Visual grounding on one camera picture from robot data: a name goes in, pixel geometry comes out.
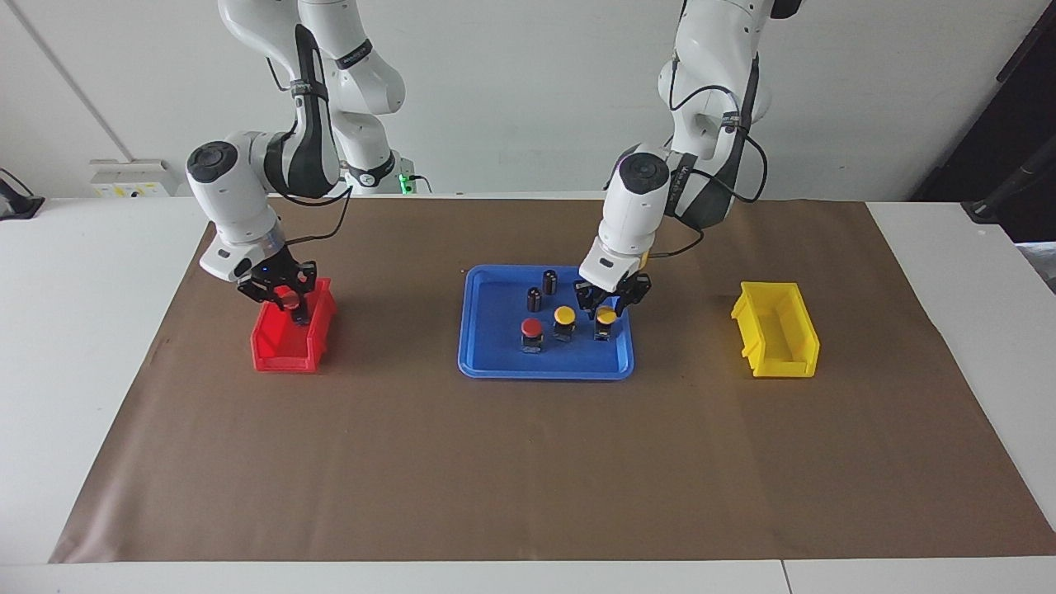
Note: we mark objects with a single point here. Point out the red plastic bin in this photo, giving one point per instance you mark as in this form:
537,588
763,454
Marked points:
285,361

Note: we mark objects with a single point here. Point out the brown paper mat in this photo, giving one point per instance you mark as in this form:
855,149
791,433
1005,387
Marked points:
528,462

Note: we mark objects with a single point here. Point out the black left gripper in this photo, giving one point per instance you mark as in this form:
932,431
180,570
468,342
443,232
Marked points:
615,293

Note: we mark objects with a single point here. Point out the yellow plastic bin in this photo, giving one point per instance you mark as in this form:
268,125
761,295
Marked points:
784,367

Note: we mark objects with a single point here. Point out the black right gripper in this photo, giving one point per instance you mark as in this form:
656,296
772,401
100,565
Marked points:
268,271

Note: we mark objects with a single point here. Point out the white wall power box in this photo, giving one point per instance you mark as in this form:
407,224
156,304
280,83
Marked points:
132,177

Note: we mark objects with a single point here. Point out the blue plastic tray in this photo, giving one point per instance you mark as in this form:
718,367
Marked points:
503,355

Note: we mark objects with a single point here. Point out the black cylinder part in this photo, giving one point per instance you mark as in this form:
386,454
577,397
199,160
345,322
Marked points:
534,300
549,283

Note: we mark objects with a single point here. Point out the dark panel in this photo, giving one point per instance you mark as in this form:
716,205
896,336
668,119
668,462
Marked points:
1015,107

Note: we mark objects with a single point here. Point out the black stand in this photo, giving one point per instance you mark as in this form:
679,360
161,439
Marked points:
994,205

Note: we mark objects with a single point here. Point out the red push button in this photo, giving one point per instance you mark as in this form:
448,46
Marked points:
287,297
531,327

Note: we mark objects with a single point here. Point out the yellow push button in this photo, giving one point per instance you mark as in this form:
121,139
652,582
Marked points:
564,315
605,317

